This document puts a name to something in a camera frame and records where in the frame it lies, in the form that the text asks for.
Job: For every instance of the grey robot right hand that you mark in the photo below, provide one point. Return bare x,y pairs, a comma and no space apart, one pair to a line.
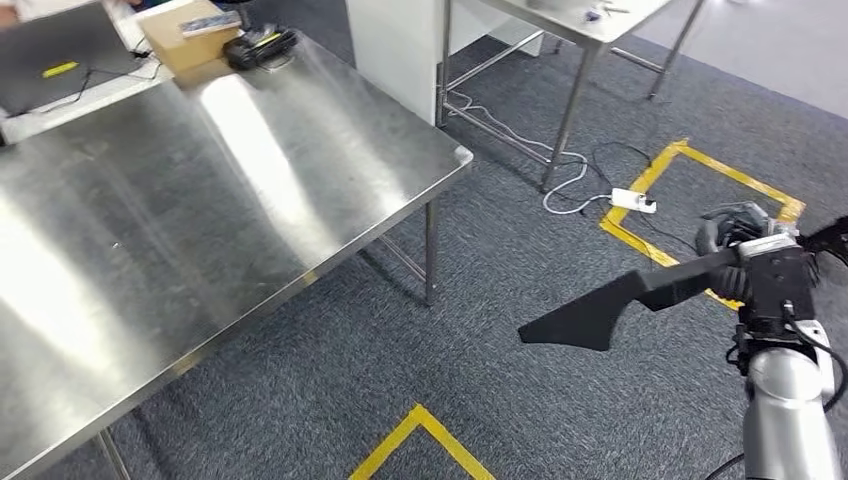
742,222

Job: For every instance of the black plastic plate part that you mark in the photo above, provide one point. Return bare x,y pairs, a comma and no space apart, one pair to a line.
596,318

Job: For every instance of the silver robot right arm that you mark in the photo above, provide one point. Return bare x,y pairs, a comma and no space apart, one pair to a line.
785,411

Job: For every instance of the stainless steel workbench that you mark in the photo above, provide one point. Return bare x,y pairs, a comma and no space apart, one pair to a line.
199,199

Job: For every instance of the yellow floor tape square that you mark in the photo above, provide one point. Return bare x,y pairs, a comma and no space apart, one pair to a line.
418,414
669,152

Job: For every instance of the white power strip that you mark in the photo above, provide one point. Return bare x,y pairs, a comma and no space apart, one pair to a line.
629,200

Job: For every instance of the stainless steel table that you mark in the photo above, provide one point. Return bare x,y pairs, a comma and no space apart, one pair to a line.
583,30

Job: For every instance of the white panel cabinet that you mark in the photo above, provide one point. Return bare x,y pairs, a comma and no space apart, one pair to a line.
391,53

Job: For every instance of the black remote controller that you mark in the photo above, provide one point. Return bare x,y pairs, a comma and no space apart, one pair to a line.
258,46

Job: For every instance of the flat patterned card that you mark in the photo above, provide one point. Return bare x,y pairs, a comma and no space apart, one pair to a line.
208,24

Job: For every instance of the cardboard box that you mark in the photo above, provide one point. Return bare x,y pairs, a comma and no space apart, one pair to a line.
179,50

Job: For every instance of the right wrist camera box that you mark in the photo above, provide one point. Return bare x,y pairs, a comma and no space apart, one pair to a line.
778,285

